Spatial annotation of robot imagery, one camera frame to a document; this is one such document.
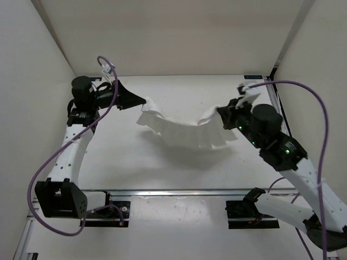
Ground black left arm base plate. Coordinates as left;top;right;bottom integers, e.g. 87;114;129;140
85;200;131;228

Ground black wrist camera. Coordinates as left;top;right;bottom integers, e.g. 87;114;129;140
235;82;261;109
101;63;115;83

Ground white pleated skirt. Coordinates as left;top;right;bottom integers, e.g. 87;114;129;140
137;97;237;150

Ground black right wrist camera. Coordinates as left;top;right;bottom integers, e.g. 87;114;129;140
235;82;261;109

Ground aluminium right frame rail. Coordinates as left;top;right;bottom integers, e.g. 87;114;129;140
265;77;292;136

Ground blue left corner label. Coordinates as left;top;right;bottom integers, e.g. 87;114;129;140
90;77;102;81

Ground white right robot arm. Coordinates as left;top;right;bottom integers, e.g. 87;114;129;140
117;95;346;251

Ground blue right corner label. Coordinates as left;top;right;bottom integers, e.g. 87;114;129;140
243;75;263;80

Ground aluminium table edge rail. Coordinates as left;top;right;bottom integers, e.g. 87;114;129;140
108;188;299;201

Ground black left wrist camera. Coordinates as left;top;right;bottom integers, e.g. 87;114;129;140
101;63;115;83

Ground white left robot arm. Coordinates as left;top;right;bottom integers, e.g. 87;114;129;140
35;76;146;218

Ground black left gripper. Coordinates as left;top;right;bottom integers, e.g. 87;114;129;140
90;80;146;111

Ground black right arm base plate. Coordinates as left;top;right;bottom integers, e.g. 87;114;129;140
225;200;280;230

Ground white front cover panel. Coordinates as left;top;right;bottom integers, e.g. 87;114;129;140
27;197;322;259

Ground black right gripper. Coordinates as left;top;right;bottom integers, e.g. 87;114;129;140
216;96;262;148

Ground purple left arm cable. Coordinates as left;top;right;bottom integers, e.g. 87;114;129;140
28;55;125;237

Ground blue corner label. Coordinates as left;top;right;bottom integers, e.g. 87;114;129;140
243;75;263;80
90;77;102;81

